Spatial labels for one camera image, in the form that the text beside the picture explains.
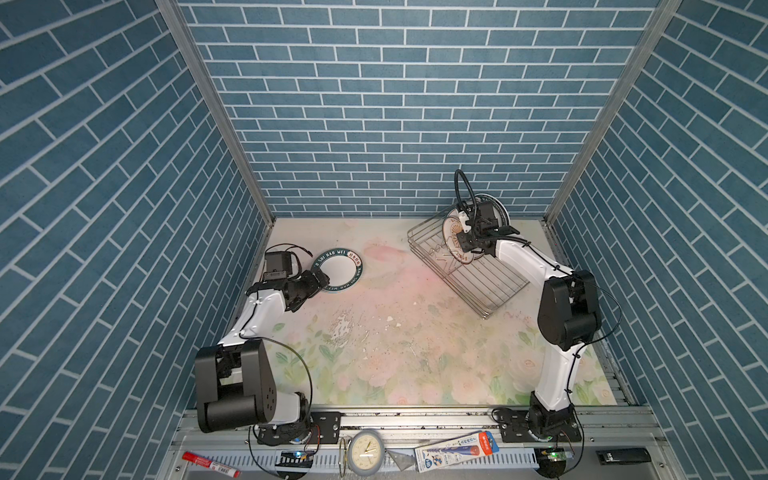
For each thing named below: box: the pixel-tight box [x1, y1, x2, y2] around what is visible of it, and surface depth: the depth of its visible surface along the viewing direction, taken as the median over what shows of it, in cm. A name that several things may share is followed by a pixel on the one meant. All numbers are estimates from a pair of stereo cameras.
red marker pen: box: [182, 451, 242, 478], surface depth 69 cm
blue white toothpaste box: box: [414, 430, 500, 473], surface depth 71 cm
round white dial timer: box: [348, 429, 385, 476], surface depth 69 cm
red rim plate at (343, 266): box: [311, 248, 363, 293], surface depth 107 cm
